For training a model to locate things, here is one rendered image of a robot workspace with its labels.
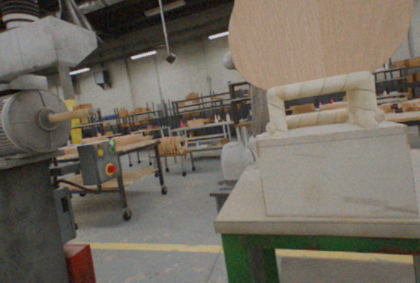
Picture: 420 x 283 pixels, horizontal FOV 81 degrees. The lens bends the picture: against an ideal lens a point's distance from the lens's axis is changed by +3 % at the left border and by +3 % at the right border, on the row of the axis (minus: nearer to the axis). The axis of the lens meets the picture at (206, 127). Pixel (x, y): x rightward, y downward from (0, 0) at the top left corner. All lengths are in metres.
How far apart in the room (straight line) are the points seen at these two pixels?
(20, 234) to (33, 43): 0.74
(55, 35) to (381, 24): 0.82
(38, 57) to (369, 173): 0.91
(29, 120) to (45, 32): 0.35
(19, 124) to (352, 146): 1.03
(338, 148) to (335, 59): 0.18
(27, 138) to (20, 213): 0.33
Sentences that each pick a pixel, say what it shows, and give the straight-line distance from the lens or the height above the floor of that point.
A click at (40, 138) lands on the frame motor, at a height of 1.18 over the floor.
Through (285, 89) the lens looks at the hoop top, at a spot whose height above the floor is 1.20.
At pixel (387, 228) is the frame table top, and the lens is 0.59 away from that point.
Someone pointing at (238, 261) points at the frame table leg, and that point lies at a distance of 0.65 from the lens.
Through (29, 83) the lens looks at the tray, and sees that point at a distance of 1.21.
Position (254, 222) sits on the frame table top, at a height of 0.93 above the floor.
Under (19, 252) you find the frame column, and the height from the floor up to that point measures 0.76.
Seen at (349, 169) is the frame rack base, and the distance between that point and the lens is 0.56.
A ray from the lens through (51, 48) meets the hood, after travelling 0.89.
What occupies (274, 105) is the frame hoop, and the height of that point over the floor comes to 1.17.
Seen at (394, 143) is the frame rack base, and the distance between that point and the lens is 0.56.
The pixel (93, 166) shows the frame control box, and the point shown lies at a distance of 1.29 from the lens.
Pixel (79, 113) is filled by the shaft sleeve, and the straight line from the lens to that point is 1.01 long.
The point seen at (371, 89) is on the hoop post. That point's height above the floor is 1.17.
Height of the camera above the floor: 1.18
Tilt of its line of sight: 3 degrees down
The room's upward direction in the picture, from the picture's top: 9 degrees counter-clockwise
